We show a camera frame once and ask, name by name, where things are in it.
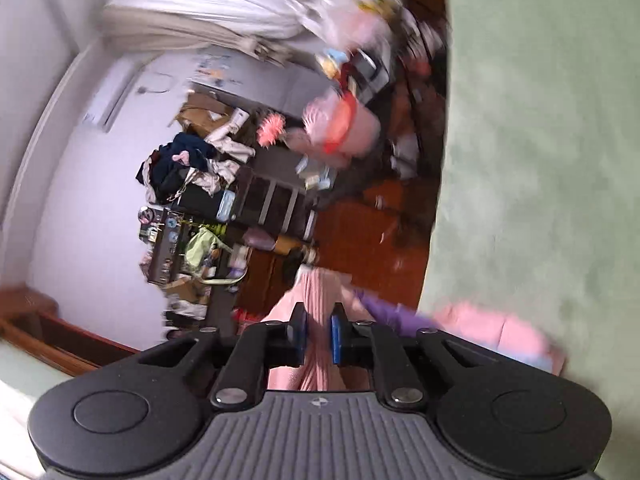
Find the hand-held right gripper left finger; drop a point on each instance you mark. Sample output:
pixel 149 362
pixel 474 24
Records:
pixel 299 335

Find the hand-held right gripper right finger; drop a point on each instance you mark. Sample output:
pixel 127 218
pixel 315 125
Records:
pixel 336 337

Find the light pink ribbed knit garment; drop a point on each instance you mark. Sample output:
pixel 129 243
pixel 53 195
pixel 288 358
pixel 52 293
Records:
pixel 320 285

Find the pile of clothes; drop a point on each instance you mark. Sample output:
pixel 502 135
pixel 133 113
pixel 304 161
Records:
pixel 190 165

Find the purple cloth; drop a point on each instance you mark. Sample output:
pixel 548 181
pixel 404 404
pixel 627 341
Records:
pixel 385 310

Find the green bag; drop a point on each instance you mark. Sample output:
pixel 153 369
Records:
pixel 202 247

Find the dark shelf cabinet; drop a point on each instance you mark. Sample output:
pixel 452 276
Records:
pixel 275 200

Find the pale pink cloth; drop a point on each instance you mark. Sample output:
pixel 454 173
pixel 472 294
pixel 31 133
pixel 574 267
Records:
pixel 490 327

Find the pink artificial flower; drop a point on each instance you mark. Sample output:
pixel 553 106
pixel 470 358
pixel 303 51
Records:
pixel 270 130

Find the cardboard box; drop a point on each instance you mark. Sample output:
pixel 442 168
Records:
pixel 200 115

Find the grey refrigerator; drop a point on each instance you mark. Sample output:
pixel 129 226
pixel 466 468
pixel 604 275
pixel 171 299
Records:
pixel 250 75

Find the green fleece blanket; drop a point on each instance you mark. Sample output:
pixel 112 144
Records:
pixel 550 160

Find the white air conditioner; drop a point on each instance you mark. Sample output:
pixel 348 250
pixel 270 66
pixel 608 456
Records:
pixel 110 100

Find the beige curtain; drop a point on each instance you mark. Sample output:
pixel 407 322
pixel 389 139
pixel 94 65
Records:
pixel 190 35

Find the wooden bed frame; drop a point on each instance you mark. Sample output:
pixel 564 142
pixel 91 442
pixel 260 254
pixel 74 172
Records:
pixel 60 330

